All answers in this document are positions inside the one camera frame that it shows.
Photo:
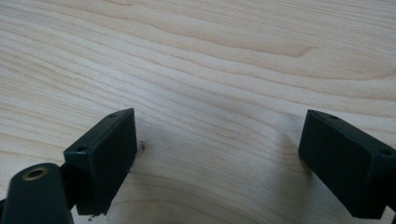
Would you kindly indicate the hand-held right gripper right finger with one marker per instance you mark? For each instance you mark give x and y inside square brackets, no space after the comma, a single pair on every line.
[345,165]

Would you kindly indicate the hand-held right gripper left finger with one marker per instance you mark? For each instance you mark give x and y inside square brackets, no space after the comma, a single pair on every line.
[102,161]

